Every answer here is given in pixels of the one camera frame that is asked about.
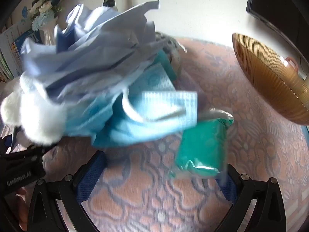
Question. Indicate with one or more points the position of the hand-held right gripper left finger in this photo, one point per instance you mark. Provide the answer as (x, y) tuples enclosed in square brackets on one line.
[(90, 176)]

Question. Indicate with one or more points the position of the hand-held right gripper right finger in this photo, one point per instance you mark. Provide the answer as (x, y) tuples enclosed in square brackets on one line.
[(229, 188)]

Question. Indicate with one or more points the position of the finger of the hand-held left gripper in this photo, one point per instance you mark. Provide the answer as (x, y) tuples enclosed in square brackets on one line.
[(29, 154)]

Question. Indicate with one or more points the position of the white fluffy cloth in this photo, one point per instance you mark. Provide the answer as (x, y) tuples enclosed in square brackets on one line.
[(36, 116)]

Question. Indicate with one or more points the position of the green soft packet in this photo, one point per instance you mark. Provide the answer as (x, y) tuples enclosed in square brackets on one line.
[(202, 147)]

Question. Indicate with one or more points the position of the amber ribbed glass bowl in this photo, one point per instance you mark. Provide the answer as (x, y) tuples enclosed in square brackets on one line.
[(272, 82)]

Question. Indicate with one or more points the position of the pale blue cloth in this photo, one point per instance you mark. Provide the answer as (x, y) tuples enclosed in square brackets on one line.
[(96, 41)]

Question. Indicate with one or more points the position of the grey blue plush toy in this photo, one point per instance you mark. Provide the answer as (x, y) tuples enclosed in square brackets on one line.
[(172, 46)]

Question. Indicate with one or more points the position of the person's left hand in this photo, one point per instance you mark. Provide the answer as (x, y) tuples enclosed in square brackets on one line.
[(23, 198)]

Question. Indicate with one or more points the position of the pink patterned tablecloth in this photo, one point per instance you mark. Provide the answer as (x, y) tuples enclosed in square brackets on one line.
[(144, 198)]

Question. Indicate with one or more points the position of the stack of colourful books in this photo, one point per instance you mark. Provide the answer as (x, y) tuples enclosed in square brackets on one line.
[(12, 53)]

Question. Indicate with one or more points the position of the white ribbed vase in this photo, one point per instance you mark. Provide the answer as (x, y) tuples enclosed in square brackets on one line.
[(48, 36)]

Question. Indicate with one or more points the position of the pink bag-shaped item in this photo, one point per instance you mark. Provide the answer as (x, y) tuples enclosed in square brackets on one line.
[(291, 61)]

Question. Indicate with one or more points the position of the blue and white artificial flowers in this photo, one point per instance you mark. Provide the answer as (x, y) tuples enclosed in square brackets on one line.
[(43, 4)]

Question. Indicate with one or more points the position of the black flat screen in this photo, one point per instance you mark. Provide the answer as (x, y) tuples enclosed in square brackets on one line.
[(277, 2)]

